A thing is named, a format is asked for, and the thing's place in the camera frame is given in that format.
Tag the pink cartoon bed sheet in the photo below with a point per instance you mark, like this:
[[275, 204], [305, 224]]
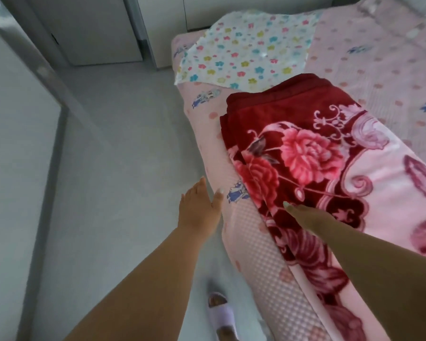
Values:
[[376, 60]]

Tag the person's left hand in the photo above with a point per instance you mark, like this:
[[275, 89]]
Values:
[[197, 213]]

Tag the red floral blanket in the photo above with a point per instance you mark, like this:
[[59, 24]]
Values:
[[340, 120]]

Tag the person's right forearm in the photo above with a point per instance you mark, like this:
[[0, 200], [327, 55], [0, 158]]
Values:
[[387, 277]]

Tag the person's right hand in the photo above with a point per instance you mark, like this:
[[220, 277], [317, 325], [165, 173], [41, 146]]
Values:
[[310, 218]]

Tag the person's left forearm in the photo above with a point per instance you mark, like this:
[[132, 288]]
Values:
[[142, 294]]

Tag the lilac left slipper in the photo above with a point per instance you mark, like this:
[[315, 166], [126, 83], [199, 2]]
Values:
[[223, 316]]

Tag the flower-print plastic storage bag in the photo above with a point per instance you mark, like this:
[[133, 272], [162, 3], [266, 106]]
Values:
[[248, 49]]

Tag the white wardrobe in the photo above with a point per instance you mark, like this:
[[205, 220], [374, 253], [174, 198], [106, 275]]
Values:
[[92, 28]]

